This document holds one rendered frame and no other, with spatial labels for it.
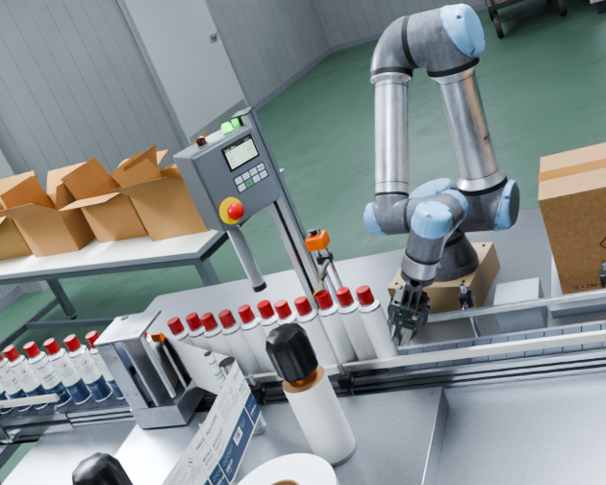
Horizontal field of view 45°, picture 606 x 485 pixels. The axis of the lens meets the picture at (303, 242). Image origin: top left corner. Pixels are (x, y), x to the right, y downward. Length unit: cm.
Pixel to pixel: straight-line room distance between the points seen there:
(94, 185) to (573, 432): 291
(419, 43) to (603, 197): 51
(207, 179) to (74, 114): 550
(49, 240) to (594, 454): 311
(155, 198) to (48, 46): 390
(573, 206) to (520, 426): 49
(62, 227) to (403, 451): 272
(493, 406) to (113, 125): 613
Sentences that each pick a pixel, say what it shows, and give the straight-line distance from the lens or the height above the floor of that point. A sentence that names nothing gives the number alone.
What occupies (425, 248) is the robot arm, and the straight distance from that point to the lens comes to 148.
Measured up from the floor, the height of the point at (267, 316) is 106.
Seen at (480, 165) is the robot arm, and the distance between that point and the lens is 174.
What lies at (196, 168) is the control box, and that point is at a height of 145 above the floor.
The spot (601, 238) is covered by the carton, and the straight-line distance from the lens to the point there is 172.
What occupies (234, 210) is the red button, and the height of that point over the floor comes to 133.
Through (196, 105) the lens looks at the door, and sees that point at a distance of 820.
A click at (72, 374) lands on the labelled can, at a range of 216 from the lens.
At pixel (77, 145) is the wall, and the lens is 703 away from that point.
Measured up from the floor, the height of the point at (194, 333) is 105.
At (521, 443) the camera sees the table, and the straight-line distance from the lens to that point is 150.
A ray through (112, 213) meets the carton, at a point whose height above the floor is 93.
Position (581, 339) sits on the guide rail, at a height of 91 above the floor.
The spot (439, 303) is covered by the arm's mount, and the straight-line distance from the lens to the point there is 190.
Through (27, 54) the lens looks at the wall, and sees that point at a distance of 694.
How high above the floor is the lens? 183
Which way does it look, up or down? 22 degrees down
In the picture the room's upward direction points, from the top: 23 degrees counter-clockwise
